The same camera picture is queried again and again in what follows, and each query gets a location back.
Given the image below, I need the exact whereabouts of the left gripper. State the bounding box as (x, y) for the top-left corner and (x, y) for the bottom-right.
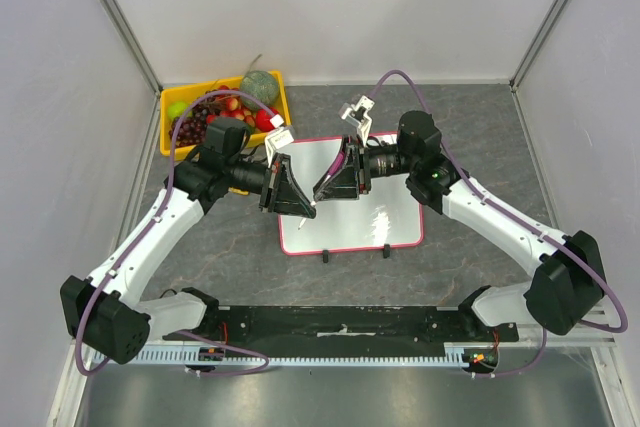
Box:
(226, 153), (315, 219)

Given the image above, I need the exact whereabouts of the pink framed whiteboard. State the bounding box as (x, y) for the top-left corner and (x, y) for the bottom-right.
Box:
(279, 137), (424, 255)

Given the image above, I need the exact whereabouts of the white pink marker pen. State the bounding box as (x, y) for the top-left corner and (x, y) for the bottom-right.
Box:
(311, 152), (345, 206)

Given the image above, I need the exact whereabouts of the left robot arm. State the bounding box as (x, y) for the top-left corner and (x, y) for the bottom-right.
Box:
(60, 118), (316, 364)

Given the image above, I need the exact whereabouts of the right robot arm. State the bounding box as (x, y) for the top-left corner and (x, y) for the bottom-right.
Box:
(313, 106), (605, 341)

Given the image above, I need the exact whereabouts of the yellow snack packet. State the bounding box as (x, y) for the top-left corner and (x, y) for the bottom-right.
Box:
(228, 187), (250, 196)

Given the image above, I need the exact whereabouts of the red apple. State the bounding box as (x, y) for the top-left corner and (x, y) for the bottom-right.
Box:
(254, 109), (274, 132)

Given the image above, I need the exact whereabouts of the green netted melon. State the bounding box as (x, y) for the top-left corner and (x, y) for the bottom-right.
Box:
(239, 70), (280, 107)

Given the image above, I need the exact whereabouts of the dark purple grape bunch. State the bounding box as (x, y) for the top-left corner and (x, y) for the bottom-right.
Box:
(176, 117), (207, 147)

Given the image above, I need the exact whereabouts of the green apple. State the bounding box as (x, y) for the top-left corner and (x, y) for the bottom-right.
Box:
(166, 101), (189, 122)

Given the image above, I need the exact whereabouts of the yellow plastic bin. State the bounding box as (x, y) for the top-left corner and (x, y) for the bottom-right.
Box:
(159, 70), (293, 158)

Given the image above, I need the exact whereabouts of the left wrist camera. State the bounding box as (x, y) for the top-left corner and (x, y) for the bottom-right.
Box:
(264, 126), (294, 165)

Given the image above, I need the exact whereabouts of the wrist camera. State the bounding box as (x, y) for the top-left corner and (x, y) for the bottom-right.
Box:
(264, 126), (294, 165)
(339, 95), (375, 144)

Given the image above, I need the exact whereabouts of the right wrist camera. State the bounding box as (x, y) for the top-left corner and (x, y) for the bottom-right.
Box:
(339, 95), (375, 144)

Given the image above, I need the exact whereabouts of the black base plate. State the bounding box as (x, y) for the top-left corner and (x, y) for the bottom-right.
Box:
(194, 305), (519, 345)

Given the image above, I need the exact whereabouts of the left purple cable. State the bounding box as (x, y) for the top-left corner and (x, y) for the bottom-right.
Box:
(74, 89), (285, 378)

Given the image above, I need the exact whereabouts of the light blue cable duct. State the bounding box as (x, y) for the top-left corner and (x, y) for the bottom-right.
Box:
(130, 342), (479, 368)

